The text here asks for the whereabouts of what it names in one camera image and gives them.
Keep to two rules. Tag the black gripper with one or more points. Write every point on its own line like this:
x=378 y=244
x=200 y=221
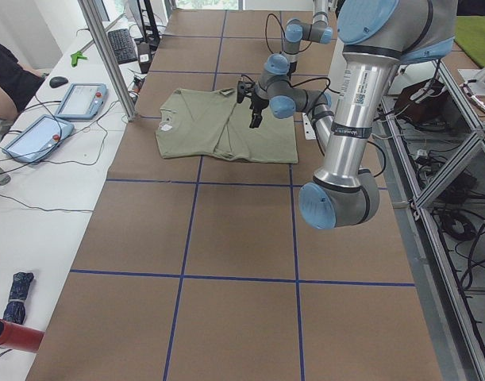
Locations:
x=259 y=102

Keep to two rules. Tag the olive green long-sleeve shirt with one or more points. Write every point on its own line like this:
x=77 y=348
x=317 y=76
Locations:
x=212 y=123

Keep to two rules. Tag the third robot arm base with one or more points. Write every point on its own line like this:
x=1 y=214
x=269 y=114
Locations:
x=473 y=86

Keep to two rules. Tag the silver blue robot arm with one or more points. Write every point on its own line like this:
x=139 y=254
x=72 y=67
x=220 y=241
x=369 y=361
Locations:
x=378 y=37
x=317 y=31

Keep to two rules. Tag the black keyboard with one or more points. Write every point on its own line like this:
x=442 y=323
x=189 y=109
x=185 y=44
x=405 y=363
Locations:
x=122 y=45

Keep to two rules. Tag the blue teach pendant far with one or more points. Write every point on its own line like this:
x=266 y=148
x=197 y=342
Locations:
x=82 y=102

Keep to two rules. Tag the blue teach pendant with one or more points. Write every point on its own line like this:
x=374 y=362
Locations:
x=82 y=102
x=38 y=140

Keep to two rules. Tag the green plastic clamp tool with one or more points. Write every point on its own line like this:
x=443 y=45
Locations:
x=76 y=57

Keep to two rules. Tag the black computer mouse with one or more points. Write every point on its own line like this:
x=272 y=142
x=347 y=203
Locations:
x=57 y=81

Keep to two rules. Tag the blue teach pendant near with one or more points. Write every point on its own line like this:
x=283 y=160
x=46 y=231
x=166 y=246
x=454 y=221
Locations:
x=38 y=140

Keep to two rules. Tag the person in black shirt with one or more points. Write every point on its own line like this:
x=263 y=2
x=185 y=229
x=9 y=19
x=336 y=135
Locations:
x=18 y=84

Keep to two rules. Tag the folded dark blue umbrella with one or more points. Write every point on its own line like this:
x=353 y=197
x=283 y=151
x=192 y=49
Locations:
x=15 y=308

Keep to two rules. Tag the red cylinder tube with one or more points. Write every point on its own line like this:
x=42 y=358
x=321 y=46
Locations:
x=19 y=337

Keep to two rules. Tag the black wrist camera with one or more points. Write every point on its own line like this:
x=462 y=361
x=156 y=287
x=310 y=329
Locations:
x=244 y=90

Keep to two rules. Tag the aluminium frame post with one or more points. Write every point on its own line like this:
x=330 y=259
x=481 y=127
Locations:
x=98 y=33

